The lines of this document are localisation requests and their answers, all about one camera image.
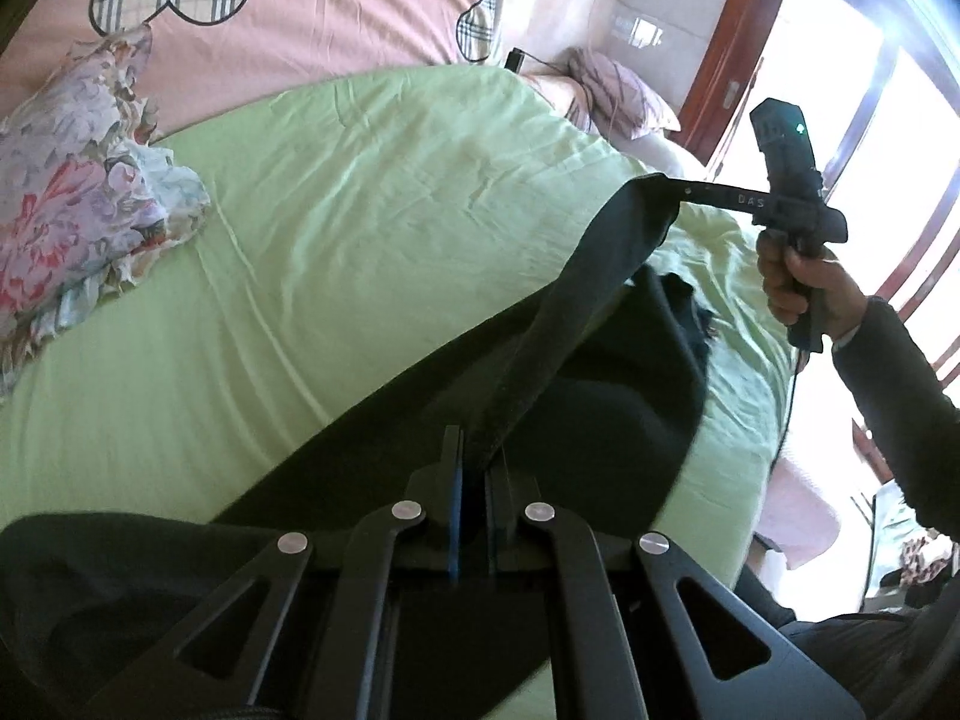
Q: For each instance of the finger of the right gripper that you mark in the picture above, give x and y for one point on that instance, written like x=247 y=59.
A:
x=720 y=196

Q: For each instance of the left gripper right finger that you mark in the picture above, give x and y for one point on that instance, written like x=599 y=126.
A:
x=497 y=513

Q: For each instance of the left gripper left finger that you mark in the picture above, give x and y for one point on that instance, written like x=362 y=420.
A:
x=453 y=483

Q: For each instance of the black pants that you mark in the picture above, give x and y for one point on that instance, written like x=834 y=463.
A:
x=323 y=592

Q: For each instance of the right forearm dark sleeve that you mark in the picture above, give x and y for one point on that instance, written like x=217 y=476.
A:
x=913 y=423

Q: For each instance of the person's right hand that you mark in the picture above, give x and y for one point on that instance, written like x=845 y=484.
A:
x=790 y=282

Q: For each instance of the orange floral pillow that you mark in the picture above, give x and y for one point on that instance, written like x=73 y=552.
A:
x=566 y=97

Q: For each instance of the small black charger box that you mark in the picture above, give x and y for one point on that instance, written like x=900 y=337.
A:
x=515 y=60

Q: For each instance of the green bed sheet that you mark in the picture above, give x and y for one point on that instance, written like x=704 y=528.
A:
x=357 y=227

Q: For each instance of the floral ruffled pillow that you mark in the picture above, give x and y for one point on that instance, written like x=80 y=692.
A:
x=89 y=202

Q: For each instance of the pink bed sheet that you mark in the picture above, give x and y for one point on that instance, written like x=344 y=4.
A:
x=210 y=56

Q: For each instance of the brown wooden door frame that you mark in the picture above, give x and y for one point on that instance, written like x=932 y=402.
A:
x=883 y=109

